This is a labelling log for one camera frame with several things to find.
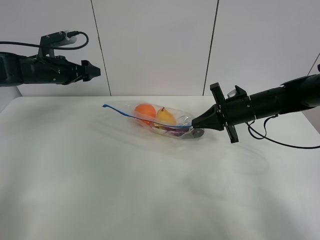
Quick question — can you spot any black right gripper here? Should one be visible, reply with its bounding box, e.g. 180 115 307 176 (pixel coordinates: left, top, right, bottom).
191 82 256 144

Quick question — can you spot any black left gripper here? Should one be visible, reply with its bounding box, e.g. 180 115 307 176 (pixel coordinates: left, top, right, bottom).
22 57 101 85

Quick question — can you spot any clear blue-zip plastic bag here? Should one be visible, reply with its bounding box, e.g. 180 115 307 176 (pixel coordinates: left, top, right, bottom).
102 100 205 140

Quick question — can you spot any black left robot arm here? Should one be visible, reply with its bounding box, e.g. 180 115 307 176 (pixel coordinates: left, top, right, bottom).
0 52 101 87

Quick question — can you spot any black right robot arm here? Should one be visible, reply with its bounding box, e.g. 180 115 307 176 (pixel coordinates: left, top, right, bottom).
191 74 320 143

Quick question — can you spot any dark purple object in bag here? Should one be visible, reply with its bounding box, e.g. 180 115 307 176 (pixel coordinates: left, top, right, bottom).
159 127 190 138

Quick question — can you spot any yellow pear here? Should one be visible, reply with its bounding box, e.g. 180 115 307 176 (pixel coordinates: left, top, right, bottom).
155 107 177 126

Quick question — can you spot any orange fruit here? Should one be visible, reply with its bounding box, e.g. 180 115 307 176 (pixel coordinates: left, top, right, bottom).
133 103 157 126

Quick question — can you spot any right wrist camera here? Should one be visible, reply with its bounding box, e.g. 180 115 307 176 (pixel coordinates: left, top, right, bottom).
227 85 247 99

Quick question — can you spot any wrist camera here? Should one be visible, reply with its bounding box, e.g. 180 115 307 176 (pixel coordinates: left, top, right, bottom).
37 30 79 59
227 85 247 99

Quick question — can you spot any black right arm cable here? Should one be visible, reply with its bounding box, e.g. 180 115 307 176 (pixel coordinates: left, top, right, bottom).
247 114 320 150

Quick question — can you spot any black left camera cable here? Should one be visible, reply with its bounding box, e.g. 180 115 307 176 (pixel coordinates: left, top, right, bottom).
0 30 90 50

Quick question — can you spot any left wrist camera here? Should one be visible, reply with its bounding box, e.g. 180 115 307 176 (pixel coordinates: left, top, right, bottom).
37 30 79 59

